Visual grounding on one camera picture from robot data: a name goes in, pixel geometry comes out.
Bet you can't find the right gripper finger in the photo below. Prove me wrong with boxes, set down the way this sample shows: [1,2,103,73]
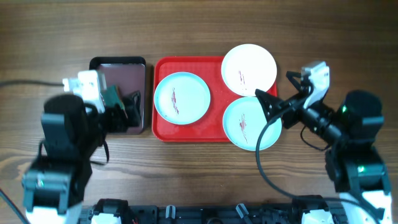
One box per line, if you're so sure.
[255,89,284,122]
[286,71,302,92]

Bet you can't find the green yellow sponge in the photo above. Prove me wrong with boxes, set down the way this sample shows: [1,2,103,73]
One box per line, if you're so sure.
[101,85,125,110]

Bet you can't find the light blue plate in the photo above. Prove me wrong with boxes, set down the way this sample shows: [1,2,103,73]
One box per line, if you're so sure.
[223,97,267,151]
[154,72,211,125]

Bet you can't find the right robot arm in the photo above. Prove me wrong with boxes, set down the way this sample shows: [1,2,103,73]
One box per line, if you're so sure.
[255,70,392,223]

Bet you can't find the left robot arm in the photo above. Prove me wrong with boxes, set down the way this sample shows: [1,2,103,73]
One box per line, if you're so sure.
[22,94,129,223]

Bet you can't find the black water tray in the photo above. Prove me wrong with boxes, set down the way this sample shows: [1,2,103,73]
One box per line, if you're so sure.
[89,56,147,135]

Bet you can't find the red plastic tray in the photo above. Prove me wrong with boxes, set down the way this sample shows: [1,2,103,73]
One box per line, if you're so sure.
[152,55,279,143]

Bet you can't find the white plate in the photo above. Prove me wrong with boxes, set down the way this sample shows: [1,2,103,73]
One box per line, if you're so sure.
[221,44,277,96]

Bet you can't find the right black cable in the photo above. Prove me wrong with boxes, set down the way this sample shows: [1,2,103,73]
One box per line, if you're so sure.
[255,107,386,218]

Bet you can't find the black cable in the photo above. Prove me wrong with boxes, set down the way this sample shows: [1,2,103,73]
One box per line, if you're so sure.
[0,80,65,88]
[255,107,386,218]

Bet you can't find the left black cable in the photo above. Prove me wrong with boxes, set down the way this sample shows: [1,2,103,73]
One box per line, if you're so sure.
[0,80,65,88]

